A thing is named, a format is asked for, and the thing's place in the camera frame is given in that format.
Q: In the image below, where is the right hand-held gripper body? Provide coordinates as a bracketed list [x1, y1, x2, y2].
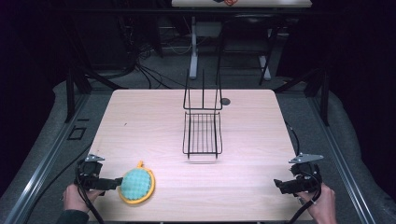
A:
[288, 152, 325, 194]

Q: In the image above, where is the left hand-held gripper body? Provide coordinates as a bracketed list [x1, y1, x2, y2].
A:
[75, 153, 106, 192]

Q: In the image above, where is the round teal yellow-rimmed pot holder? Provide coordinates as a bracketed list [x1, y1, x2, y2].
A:
[117, 160, 156, 205]

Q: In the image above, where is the person's left hand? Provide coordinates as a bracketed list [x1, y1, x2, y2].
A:
[62, 182, 105, 215]

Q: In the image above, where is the person's right hand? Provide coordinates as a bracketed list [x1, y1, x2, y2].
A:
[297, 182, 338, 224]

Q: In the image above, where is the black metal stand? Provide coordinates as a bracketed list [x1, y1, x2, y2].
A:
[273, 65, 332, 127]
[64, 65, 129, 124]

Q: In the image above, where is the black chair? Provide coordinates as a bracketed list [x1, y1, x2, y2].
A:
[216, 12, 283, 87]

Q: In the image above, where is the white desk with metal legs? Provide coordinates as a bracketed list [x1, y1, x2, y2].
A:
[171, 0, 313, 80]

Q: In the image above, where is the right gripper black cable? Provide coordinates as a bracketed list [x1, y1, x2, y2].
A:
[284, 120, 323, 224]

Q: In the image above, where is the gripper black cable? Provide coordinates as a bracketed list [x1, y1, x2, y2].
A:
[284, 120, 323, 224]
[75, 160, 106, 224]

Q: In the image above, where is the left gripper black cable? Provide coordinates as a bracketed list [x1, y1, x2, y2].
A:
[75, 160, 106, 224]

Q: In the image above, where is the black floor cable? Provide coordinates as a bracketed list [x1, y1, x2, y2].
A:
[28, 142, 93, 224]

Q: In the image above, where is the aluminium floor rail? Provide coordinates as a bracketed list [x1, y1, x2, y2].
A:
[2, 92, 92, 224]
[307, 94, 378, 224]

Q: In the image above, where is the black wire rack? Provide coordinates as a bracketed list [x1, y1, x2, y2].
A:
[182, 68, 224, 161]

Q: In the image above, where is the bundle of floor cables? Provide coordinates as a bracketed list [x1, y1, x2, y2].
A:
[124, 36, 194, 91]

